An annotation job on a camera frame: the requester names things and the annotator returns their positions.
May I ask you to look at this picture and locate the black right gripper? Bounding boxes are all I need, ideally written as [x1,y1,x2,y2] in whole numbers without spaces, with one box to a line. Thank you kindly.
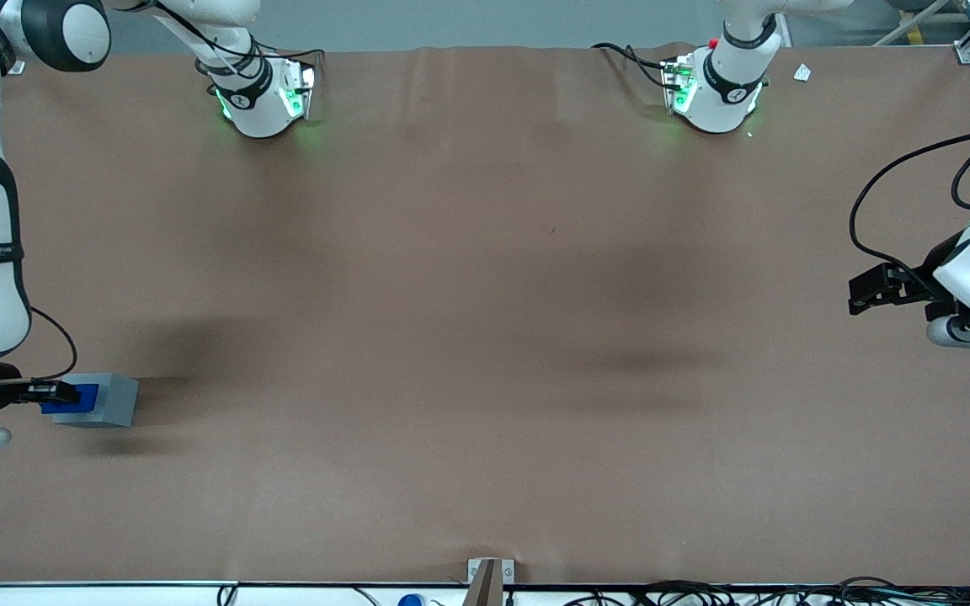
[0,362,83,413]

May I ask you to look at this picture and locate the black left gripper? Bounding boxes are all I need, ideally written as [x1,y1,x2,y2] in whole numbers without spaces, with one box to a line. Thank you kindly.
[848,231,970,316]

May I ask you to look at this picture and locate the blue square plastic part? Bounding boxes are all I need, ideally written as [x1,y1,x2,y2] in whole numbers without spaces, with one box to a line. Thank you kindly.
[40,384,100,416]

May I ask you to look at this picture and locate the gray square base block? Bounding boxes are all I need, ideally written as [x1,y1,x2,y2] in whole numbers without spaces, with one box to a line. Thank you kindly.
[54,373,140,429]

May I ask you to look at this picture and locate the white diagonal bar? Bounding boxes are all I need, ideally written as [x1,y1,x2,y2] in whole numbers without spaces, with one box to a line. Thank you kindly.
[872,0,953,47]

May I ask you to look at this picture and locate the brown table mat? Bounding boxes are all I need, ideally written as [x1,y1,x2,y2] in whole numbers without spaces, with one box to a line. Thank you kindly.
[0,44,970,586]

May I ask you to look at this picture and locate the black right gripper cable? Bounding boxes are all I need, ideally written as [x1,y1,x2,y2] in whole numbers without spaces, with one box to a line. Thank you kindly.
[29,306,78,384]

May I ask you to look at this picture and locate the long black left arm cable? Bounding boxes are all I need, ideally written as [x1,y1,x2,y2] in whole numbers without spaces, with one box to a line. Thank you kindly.
[849,129,970,279]

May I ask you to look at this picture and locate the black left base cable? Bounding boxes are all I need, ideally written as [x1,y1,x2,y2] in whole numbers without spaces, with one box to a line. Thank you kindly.
[591,42,680,89]

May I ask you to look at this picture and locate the black base cable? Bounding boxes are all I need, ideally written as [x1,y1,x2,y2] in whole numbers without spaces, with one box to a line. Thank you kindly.
[591,42,680,89]
[157,0,326,93]

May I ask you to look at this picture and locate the tangled black cables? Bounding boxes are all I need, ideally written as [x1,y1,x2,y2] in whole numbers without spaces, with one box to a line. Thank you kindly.
[565,577,970,606]

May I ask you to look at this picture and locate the black right base cable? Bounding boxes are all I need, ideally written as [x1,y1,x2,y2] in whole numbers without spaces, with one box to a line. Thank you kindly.
[157,0,326,93]

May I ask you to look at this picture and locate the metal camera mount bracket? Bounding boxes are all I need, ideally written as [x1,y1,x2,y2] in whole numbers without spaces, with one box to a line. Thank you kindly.
[464,557,515,606]

